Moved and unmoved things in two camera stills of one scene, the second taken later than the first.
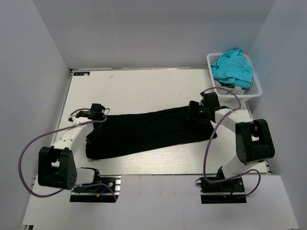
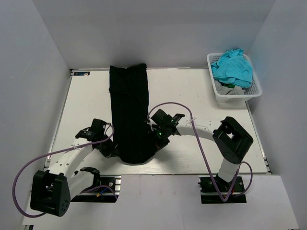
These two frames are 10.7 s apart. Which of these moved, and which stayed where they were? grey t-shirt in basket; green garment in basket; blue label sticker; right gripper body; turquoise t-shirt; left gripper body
Moved: right gripper body; left gripper body
Stayed: turquoise t-shirt; blue label sticker; grey t-shirt in basket; green garment in basket
